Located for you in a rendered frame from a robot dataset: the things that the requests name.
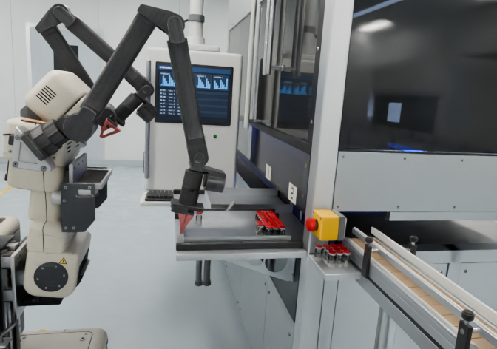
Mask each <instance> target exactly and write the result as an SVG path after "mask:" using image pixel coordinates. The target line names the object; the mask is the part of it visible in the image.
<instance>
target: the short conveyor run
mask: <svg viewBox="0 0 497 349"><path fill-rule="evenodd" d="M352 233H353V234H355V235H356V236H357V237H358V238H347V237H345V239H343V240H342V244H343V245H344V247H346V248H347V250H349V251H350V252H351V254H350V256H351V258H350V263H351V264H352V265H353V266H354V267H355V268H356V269H357V270H358V271H359V272H360V273H361V278H360V279H355V280H356V281H357V282H358V283H359V285H360V286H361V287H362V288H363V289H364V290H365V291H366V292H367V293H368V294H369V295H370V296H371V297H372V298H373V299H374V300H375V301H376V303H377V304H378V305H379V306H380V307H381V308H382V309H383V310H384V311H385V312H386V313H387V314H388V315H389V316H390V317H391V318H392V320H393V321H394V322H395V323H396V324H397V325H398V326H399V327H400V328H401V329H402V330H403V331H404V332H405V333H406V334H407V335H408V336H409V337H410V338H411V339H412V340H413V341H414V342H415V343H416V344H417V345H418V346H419V347H420V348H421V349H497V312H496V311H494V310H493V309H492V308H490V307H489V306H487V305H485V304H484V303H483V302H482V301H480V300H479V299H477V298H475V297H474V296H473V295H472V294H470V293H468V292H467V291H466V290H464V289H463V288H461V287H460V286H458V285H457V284H455V283H454V282H453V281H451V280H450V279H448V278H447V277H445V276H444V275H442V274H441V273H439V272H438V271H437V270H435V269H434V268H432V267H431V266H429V265H428V264H427V263H425V262H423V261H422V260H421V259H419V258H418V257H416V248H417V246H416V245H415V243H416V242H418V237H417V236H415V235H411V236H410V241H411V243H409V246H408V248H403V247H401V246H400V245H399V244H398V243H396V242H394V241H393V240H392V239H391V238H389V237H387V236H386V235H384V234H383V233H382V232H381V231H379V230H377V229H376V228H374V227H372V228H371V233H372V234H373V235H374V236H376V237H372V236H367V235H365V234H364V233H362V232H361V231H360V230H359V229H358V228H356V227H354V228H353V229H352Z"/></svg>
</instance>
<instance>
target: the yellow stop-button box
mask: <svg viewBox="0 0 497 349"><path fill-rule="evenodd" d="M313 218H314V219H315V220H316V230H315V231H312V233H313V234H314V235H315V236H316V237H317V238H318V239H319V240H321V241H323V240H343V237H344V230H345V216H344V215H343V214H341V213H340V212H338V211H337V210H336V209H331V210H330V209H314V211H313Z"/></svg>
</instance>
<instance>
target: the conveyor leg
mask: <svg viewBox="0 0 497 349"><path fill-rule="evenodd" d="M396 326H397V324H396V323H395V322H394V321H393V320H392V318H391V317H390V316H389V315H388V314H387V313H386V312H385V311H384V310H383V309H382V308H381V307H380V306H379V316H378V322H377V327H376V338H375V343H374V349H393V346H394V341H395V336H396Z"/></svg>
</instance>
